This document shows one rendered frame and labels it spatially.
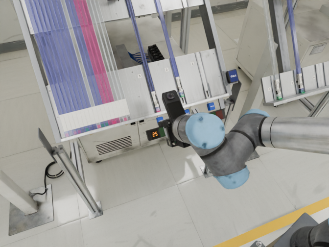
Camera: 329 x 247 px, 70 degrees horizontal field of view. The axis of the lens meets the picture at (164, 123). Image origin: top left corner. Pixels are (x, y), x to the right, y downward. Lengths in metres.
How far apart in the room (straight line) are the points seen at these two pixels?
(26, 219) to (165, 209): 0.79
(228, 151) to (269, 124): 0.12
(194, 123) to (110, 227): 1.09
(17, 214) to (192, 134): 1.36
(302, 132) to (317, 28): 1.39
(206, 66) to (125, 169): 0.91
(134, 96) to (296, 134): 0.57
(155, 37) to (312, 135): 1.18
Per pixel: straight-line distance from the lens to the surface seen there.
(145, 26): 1.66
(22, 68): 2.68
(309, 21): 1.96
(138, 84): 0.92
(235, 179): 0.56
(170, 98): 0.69
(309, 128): 0.56
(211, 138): 0.50
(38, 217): 1.63
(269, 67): 1.23
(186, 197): 1.52
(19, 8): 1.00
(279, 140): 0.58
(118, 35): 1.58
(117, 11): 0.98
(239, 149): 0.57
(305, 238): 0.91
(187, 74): 0.97
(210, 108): 0.97
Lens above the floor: 1.40
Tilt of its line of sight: 50 degrees down
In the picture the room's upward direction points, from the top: straight up
